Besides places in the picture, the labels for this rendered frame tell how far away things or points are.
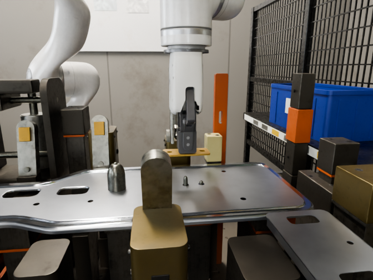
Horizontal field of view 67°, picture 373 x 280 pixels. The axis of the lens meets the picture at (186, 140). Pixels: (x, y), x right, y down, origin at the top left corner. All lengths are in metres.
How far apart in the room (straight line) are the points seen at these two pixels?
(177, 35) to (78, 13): 0.49
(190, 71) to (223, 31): 2.54
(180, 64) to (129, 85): 2.51
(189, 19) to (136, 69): 2.49
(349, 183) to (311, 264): 0.17
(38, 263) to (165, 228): 0.16
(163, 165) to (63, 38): 0.68
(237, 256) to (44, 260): 0.24
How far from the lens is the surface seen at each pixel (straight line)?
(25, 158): 0.69
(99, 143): 0.66
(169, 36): 0.46
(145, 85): 2.93
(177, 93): 0.44
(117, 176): 0.51
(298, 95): 0.72
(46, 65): 0.99
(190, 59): 0.45
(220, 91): 0.66
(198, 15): 0.46
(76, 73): 1.04
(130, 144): 3.05
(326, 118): 0.77
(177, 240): 0.30
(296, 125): 0.73
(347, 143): 0.59
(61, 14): 0.92
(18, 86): 0.71
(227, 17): 0.54
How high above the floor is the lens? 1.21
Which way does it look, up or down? 15 degrees down
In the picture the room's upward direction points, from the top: straight up
